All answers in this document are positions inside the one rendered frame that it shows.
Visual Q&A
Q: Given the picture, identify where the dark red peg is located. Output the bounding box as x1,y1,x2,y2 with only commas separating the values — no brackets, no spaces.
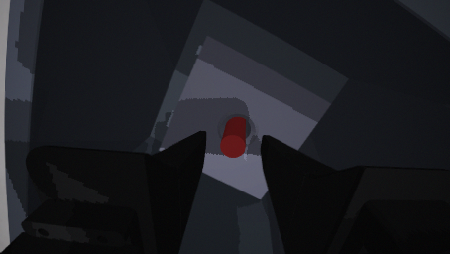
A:
220,117,246,158

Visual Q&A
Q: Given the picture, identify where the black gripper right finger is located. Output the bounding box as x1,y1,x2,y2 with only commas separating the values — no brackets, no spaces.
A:
261,135,450,254

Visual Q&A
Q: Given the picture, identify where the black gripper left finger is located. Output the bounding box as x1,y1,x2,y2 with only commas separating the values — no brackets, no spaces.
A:
26,131,206,254

